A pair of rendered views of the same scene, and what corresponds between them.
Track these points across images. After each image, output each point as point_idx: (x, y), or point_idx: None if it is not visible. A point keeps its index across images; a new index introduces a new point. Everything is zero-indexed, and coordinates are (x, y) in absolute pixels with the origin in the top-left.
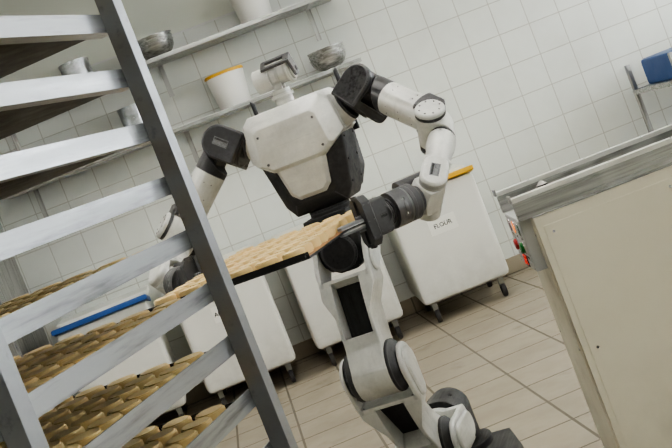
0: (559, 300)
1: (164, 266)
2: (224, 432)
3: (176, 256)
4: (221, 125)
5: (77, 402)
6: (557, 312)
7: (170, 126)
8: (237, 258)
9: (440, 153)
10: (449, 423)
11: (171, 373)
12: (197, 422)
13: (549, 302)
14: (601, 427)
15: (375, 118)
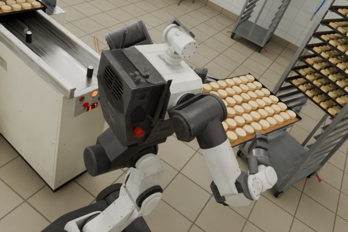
0: (100, 111)
1: (268, 166)
2: (296, 77)
3: (254, 175)
4: (213, 93)
5: (328, 84)
6: (80, 128)
7: (316, 19)
8: (244, 119)
9: None
10: (98, 212)
11: (309, 68)
12: (300, 80)
13: (65, 133)
14: (74, 165)
15: None
